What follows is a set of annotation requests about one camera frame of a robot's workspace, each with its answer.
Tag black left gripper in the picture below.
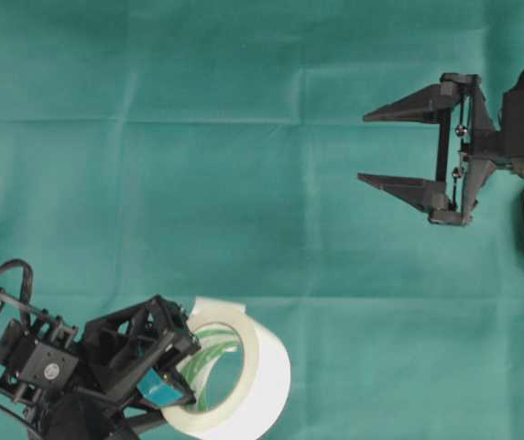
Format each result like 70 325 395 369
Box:
73 295 201 413

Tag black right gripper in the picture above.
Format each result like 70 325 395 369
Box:
357 73 497 226

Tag white duct tape roll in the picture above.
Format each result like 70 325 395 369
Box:
161 297 290 439

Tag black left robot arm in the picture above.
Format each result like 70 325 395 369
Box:
0 258 201 439

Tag green table cloth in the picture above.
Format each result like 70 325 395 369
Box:
0 1 524 439

